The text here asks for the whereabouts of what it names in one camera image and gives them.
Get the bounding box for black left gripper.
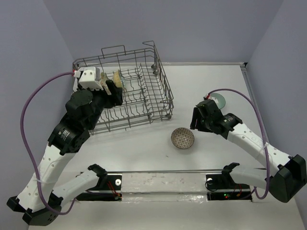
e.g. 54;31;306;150
79;80;124;130

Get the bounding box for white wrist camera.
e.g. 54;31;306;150
203;93;219;104
78;67;104;91

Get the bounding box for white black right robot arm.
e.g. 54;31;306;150
190;99;307;203

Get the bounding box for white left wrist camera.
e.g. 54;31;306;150
78;67;104;91

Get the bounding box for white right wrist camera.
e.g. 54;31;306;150
203;93;219;104

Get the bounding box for brown patterned bowl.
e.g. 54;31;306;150
171;127;195;150

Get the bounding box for plain teal bowl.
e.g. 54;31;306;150
217;94;226;109

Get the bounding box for teal yellow sun bowl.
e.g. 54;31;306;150
112;70;124;89

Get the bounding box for grey wire dish rack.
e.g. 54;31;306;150
72;41;174;135

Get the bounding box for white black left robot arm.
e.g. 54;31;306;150
7;80;123;226

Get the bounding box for orange flower bowl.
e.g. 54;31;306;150
100;72;108;91

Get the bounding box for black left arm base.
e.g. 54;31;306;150
76;173;122;201

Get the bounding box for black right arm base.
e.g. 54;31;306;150
205;174;252;201

